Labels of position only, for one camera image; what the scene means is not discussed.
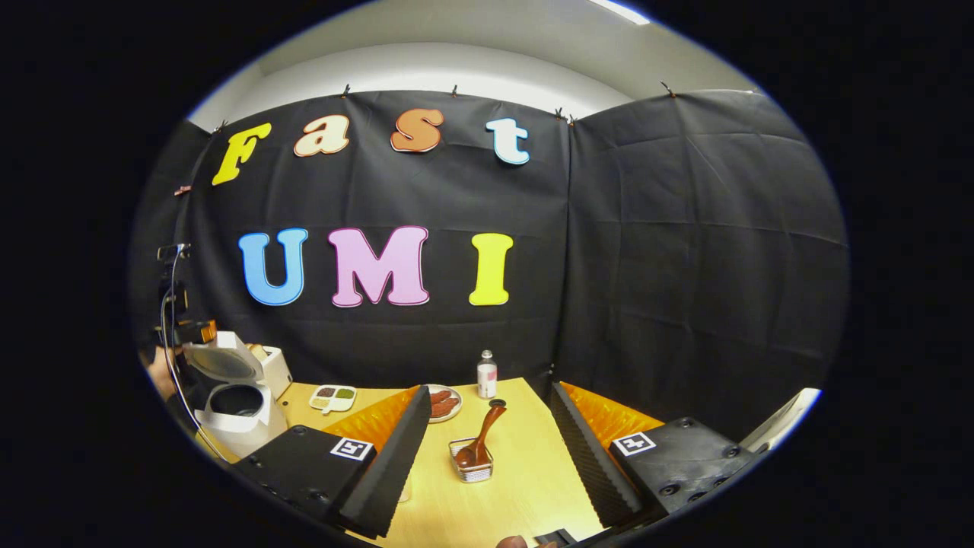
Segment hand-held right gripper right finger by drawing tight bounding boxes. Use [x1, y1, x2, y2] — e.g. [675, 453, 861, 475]
[549, 381, 762, 530]

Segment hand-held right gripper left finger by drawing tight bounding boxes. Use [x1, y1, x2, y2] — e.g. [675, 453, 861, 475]
[228, 384, 433, 540]

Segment metal wire chopstick holder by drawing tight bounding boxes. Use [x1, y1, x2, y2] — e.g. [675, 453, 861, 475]
[448, 437, 495, 484]

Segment brown wooden spoon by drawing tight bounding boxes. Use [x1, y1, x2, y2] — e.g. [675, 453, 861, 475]
[455, 403, 508, 469]

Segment white rice cooker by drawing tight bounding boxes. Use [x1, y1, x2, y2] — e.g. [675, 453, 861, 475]
[183, 330, 288, 459]

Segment white round plate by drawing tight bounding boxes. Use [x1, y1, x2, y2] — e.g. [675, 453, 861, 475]
[426, 384, 463, 424]

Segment white toaster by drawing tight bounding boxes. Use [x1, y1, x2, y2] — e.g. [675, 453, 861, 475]
[255, 345, 294, 398]

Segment white divided bean dish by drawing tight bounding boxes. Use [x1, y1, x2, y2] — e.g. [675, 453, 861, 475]
[308, 384, 358, 416]

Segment clear plastic bottle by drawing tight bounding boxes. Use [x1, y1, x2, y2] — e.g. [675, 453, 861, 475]
[477, 349, 498, 400]

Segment black backdrop cloth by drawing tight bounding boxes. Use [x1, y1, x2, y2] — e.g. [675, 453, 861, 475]
[129, 90, 851, 442]

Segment long ceiling light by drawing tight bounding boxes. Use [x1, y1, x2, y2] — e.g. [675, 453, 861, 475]
[590, 0, 652, 26]

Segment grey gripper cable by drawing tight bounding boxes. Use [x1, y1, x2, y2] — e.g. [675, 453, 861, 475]
[159, 247, 229, 462]

